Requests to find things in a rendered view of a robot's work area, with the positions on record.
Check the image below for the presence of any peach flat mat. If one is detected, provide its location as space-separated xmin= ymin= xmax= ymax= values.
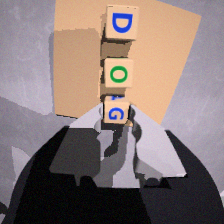
xmin=54 ymin=0 xmax=202 ymax=125

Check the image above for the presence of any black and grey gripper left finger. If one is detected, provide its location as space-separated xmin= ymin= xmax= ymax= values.
xmin=1 ymin=103 xmax=105 ymax=224

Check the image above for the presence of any cream letter block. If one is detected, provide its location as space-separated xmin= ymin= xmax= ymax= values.
xmin=104 ymin=57 xmax=134 ymax=88
xmin=104 ymin=93 xmax=130 ymax=124
xmin=105 ymin=5 xmax=140 ymax=41

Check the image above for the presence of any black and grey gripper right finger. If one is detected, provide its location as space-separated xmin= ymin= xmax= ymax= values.
xmin=128 ymin=104 xmax=224 ymax=224

